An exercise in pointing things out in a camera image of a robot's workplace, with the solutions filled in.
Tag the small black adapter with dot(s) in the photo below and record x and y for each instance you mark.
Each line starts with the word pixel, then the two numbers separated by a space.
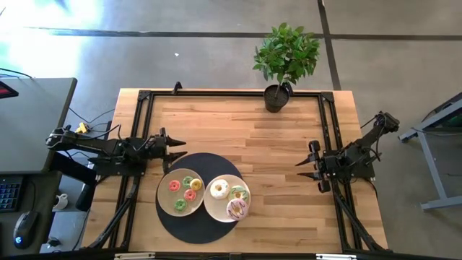
pixel 54 241

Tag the small yellow donut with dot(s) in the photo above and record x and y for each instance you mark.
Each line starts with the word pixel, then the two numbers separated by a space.
pixel 199 185

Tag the large white iced donut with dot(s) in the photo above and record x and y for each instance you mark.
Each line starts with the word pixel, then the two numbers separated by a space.
pixel 214 189

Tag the large pink iced donut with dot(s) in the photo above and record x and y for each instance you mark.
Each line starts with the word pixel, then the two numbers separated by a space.
pixel 231 209

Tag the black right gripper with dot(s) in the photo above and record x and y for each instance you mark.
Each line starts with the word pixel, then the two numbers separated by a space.
pixel 327 166

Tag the small pink donut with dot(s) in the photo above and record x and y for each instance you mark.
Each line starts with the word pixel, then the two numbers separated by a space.
pixel 170 186
pixel 186 195

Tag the beige round plate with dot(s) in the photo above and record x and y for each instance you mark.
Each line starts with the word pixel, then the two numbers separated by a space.
pixel 167 202

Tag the black computer mouse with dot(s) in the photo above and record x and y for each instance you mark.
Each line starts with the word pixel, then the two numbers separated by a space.
pixel 25 229

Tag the black round placemat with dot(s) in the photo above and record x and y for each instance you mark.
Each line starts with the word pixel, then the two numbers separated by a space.
pixel 198 231

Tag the potted green plant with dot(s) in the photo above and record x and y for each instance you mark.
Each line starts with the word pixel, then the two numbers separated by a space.
pixel 285 54

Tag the large green iced donut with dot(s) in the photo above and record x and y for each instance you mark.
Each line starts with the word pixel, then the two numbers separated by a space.
pixel 245 193

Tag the silver metal bracket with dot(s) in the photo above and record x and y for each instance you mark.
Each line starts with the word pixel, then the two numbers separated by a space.
pixel 335 256
pixel 135 256

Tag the white mug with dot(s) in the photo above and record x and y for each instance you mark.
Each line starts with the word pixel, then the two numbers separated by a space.
pixel 60 203

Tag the black device with red light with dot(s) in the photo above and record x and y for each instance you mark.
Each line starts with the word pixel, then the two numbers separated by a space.
pixel 5 90

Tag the white round plate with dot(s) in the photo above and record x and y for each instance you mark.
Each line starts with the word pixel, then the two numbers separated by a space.
pixel 218 213

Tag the grey desk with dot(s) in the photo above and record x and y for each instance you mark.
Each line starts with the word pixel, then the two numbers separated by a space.
pixel 32 115

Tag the black aluminium table frame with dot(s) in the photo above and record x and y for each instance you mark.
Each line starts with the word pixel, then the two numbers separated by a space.
pixel 231 93

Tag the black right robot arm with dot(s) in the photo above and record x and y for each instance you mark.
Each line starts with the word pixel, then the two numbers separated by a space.
pixel 361 151

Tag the black desk support beam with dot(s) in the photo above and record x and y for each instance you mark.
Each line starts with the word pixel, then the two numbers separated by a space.
pixel 72 173

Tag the black frame clamp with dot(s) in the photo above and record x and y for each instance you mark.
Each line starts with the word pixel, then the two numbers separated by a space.
pixel 177 87

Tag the small green donut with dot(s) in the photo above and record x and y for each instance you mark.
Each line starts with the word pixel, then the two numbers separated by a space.
pixel 176 205
pixel 184 181

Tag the grey metal table frame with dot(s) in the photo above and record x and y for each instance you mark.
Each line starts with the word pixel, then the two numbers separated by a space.
pixel 429 162

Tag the black backlit keyboard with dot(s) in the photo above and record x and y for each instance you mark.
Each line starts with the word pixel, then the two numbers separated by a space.
pixel 9 193

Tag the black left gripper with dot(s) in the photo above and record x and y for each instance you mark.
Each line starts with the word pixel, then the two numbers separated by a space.
pixel 157 147

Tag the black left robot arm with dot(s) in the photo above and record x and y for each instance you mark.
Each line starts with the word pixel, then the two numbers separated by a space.
pixel 94 146

